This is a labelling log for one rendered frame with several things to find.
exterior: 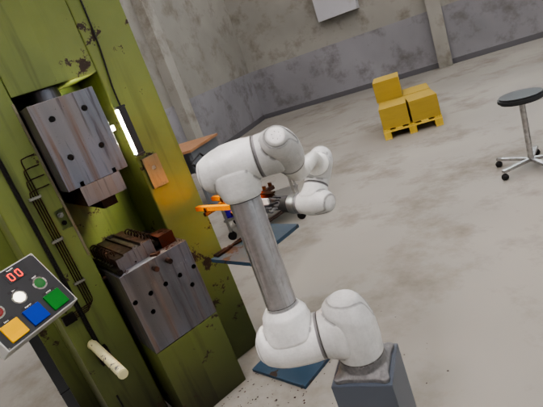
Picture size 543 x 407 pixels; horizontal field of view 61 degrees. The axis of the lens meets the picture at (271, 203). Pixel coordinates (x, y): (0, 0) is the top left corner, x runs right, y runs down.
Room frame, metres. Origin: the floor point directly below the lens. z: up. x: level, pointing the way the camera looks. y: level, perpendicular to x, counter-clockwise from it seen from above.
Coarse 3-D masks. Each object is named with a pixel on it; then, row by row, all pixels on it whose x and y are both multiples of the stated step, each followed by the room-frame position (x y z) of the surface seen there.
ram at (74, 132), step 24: (72, 96) 2.19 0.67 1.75; (24, 120) 2.21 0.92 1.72; (48, 120) 2.11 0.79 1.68; (72, 120) 2.17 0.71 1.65; (96, 120) 2.22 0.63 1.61; (48, 144) 2.09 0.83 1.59; (72, 144) 2.14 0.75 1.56; (96, 144) 2.20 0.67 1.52; (48, 168) 2.21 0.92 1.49; (72, 168) 2.11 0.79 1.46; (96, 168) 2.17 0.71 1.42; (120, 168) 2.23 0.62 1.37
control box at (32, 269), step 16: (32, 256) 1.91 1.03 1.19; (0, 272) 1.79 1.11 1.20; (16, 272) 1.82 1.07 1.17; (32, 272) 1.85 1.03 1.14; (48, 272) 1.88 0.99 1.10; (0, 288) 1.74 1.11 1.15; (16, 288) 1.77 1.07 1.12; (32, 288) 1.80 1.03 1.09; (48, 288) 1.83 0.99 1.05; (64, 288) 1.86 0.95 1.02; (0, 304) 1.69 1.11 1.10; (16, 304) 1.71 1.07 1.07; (48, 304) 1.77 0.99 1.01; (64, 304) 1.80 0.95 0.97; (0, 320) 1.64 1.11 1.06; (48, 320) 1.72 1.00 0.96; (0, 336) 1.59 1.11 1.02; (32, 336) 1.68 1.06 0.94; (0, 352) 1.59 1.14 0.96
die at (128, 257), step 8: (120, 232) 2.55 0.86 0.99; (112, 240) 2.41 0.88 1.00; (136, 240) 2.28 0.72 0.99; (144, 240) 2.23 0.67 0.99; (104, 248) 2.37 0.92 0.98; (112, 248) 2.30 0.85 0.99; (120, 248) 2.25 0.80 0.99; (128, 248) 2.20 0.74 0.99; (136, 248) 2.17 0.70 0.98; (144, 248) 2.19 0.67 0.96; (152, 248) 2.21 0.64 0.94; (112, 256) 2.19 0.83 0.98; (120, 256) 2.15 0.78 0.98; (128, 256) 2.15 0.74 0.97; (136, 256) 2.16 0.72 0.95; (144, 256) 2.18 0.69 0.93; (112, 264) 2.18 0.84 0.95; (120, 264) 2.12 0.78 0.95; (128, 264) 2.14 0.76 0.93
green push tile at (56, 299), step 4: (56, 288) 1.83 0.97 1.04; (52, 292) 1.81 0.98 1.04; (56, 292) 1.82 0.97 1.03; (60, 292) 1.83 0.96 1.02; (44, 296) 1.78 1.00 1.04; (48, 296) 1.79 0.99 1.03; (52, 296) 1.80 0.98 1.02; (56, 296) 1.81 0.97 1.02; (60, 296) 1.81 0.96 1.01; (64, 296) 1.82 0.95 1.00; (48, 300) 1.78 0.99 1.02; (52, 300) 1.78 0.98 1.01; (56, 300) 1.79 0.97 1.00; (60, 300) 1.80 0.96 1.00; (64, 300) 1.81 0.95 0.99; (68, 300) 1.82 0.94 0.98; (52, 304) 1.77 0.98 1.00; (56, 304) 1.78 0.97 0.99; (60, 304) 1.78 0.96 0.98; (56, 308) 1.76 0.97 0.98
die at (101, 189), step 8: (112, 176) 2.20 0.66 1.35; (120, 176) 2.22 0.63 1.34; (88, 184) 2.13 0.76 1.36; (96, 184) 2.15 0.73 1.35; (104, 184) 2.17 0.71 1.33; (112, 184) 2.19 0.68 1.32; (120, 184) 2.21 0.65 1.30; (64, 192) 2.39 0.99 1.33; (72, 192) 2.25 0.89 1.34; (80, 192) 2.13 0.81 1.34; (88, 192) 2.12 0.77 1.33; (96, 192) 2.14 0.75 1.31; (104, 192) 2.16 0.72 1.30; (112, 192) 2.18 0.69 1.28; (72, 200) 2.32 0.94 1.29; (80, 200) 2.19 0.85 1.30; (88, 200) 2.12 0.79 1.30; (96, 200) 2.13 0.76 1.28
